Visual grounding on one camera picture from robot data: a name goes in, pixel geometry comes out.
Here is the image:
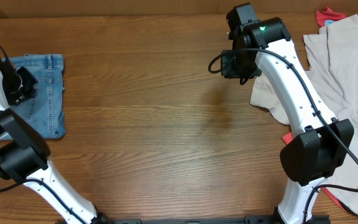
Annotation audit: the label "blue denim jeans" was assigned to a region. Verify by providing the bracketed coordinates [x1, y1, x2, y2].
[11, 54, 66, 139]

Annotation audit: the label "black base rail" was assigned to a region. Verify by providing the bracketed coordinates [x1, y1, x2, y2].
[104, 214, 331, 224]

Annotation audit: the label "red cloth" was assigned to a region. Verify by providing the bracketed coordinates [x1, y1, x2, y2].
[315, 7, 347, 27]

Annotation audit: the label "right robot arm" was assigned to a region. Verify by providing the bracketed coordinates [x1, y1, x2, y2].
[218, 3, 354, 223]

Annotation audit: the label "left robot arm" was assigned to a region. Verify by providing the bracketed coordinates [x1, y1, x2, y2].
[0, 46, 111, 223]

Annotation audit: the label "beige shirt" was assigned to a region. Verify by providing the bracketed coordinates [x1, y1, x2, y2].
[249, 13, 358, 217]

